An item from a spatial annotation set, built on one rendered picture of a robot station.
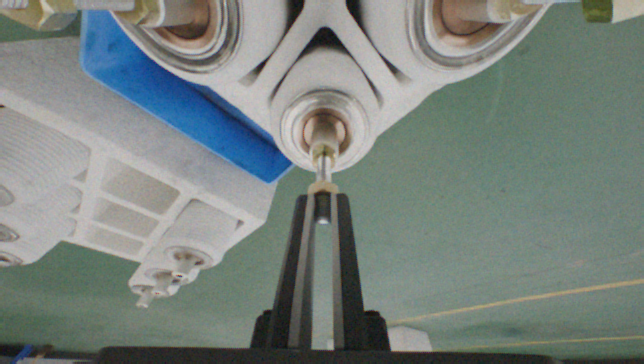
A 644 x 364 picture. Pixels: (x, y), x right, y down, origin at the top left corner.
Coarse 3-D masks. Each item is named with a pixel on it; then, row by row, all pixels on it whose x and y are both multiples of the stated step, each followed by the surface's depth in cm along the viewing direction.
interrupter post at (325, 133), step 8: (320, 128) 15; (328, 128) 15; (312, 136) 15; (320, 136) 14; (328, 136) 14; (336, 136) 15; (312, 144) 14; (320, 144) 13; (328, 144) 13; (336, 144) 14; (336, 152) 14
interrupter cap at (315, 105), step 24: (312, 96) 14; (336, 96) 14; (288, 120) 15; (312, 120) 15; (336, 120) 15; (360, 120) 15; (288, 144) 17; (360, 144) 16; (312, 168) 18; (336, 168) 18
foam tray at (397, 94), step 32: (320, 0) 16; (352, 0) 24; (288, 32) 17; (320, 32) 26; (352, 32) 17; (288, 64) 19; (384, 64) 19; (224, 96) 21; (256, 96) 21; (384, 96) 21; (416, 96) 21; (384, 128) 23
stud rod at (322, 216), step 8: (320, 160) 13; (328, 160) 13; (320, 168) 12; (328, 168) 12; (320, 176) 11; (328, 176) 12; (320, 200) 10; (328, 200) 10; (320, 208) 9; (328, 208) 10; (320, 216) 9; (328, 216) 9; (320, 224) 10
